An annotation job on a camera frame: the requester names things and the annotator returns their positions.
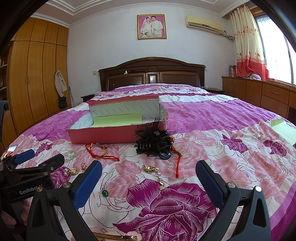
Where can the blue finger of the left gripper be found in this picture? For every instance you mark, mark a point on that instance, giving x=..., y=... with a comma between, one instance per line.
x=45, y=168
x=22, y=157

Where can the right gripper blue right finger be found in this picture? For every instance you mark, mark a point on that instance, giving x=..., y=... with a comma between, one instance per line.
x=253, y=223

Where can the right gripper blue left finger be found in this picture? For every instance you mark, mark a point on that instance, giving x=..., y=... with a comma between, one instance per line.
x=43, y=222

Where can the small gold ring earring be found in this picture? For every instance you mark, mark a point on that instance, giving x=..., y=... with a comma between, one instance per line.
x=84, y=166

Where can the green bead earring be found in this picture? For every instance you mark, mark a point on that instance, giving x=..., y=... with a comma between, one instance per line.
x=104, y=191

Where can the black feather hair clip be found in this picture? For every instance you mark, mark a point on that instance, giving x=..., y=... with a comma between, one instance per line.
x=154, y=141

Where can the person's left hand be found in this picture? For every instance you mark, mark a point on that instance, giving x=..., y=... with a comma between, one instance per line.
x=9, y=219

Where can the black bag on wardrobe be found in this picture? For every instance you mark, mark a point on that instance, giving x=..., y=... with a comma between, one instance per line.
x=62, y=102

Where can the left dark nightstand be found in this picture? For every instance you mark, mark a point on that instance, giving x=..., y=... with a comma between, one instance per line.
x=87, y=97

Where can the dark nightstand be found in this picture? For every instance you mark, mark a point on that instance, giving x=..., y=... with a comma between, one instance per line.
x=87, y=97
x=213, y=90

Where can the gold hair pin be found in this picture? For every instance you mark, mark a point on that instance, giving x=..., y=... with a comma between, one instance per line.
x=115, y=237

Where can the beige cloth on wardrobe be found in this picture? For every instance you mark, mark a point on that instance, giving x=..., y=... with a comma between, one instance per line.
x=60, y=84

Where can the red cardboard box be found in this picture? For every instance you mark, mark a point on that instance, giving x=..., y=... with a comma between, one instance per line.
x=82, y=132

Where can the green paper sheet in box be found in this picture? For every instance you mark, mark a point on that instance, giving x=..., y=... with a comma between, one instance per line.
x=117, y=120

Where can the wooden wardrobe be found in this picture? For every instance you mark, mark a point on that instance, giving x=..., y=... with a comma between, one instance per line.
x=28, y=67

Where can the green paper sheet on bed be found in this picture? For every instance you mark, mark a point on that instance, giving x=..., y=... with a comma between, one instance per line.
x=285, y=130

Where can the pink floral bedspread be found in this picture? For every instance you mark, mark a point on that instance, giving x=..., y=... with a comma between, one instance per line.
x=156, y=199

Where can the wooden side cabinet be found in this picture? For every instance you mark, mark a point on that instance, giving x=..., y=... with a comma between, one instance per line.
x=272, y=95

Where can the right dark nightstand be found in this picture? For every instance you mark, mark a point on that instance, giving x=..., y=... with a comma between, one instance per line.
x=213, y=90

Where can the dark wooden headboard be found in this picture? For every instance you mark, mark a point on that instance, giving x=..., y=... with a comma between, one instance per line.
x=152, y=70

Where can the floral red curtain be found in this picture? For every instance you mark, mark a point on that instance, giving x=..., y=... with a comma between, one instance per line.
x=250, y=58

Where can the framed wedding photo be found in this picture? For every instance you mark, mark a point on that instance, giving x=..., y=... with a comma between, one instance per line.
x=151, y=26

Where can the wall air conditioner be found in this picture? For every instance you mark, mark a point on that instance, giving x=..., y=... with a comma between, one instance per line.
x=202, y=24

